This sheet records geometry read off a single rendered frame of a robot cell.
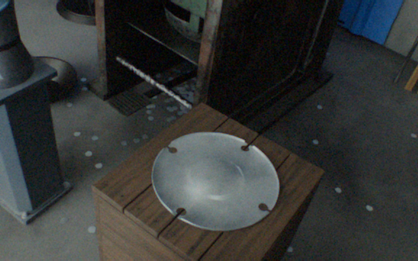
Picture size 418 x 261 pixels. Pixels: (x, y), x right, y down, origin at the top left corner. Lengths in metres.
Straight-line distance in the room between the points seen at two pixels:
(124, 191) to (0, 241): 0.50
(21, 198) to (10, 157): 0.17
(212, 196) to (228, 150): 0.15
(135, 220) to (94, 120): 0.78
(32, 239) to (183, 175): 0.53
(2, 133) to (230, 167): 0.55
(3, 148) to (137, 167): 0.36
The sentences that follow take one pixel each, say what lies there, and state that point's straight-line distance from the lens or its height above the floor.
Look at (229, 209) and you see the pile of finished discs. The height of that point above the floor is 0.35.
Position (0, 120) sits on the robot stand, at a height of 0.38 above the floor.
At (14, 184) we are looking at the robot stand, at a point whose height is 0.14.
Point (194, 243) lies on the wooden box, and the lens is 0.84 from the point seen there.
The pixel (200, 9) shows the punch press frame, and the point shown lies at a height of 0.52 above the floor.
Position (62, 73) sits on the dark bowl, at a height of 0.03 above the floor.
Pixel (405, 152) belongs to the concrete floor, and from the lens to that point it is 1.81.
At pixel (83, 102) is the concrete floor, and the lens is 1.68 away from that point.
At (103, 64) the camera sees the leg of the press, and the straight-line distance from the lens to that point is 1.61.
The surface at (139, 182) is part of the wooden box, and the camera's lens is 0.92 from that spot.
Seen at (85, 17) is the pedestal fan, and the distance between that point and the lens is 2.19.
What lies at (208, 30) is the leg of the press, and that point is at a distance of 1.14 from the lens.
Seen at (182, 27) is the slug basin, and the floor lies 0.38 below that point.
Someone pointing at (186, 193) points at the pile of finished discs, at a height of 0.35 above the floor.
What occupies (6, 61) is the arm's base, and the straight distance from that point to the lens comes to 1.01.
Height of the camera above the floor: 1.06
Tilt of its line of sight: 42 degrees down
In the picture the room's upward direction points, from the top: 10 degrees clockwise
